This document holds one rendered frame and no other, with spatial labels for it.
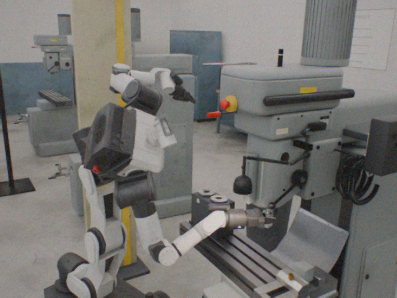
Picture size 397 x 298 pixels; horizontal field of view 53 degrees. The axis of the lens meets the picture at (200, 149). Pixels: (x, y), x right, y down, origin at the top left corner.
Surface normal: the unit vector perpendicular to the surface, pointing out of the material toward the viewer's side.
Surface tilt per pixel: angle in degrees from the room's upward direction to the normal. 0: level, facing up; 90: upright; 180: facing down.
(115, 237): 81
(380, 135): 90
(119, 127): 58
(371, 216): 88
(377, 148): 90
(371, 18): 90
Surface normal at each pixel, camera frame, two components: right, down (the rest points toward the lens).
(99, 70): 0.53, 0.25
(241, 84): -0.85, 0.13
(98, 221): -0.66, 0.20
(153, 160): 0.65, -0.33
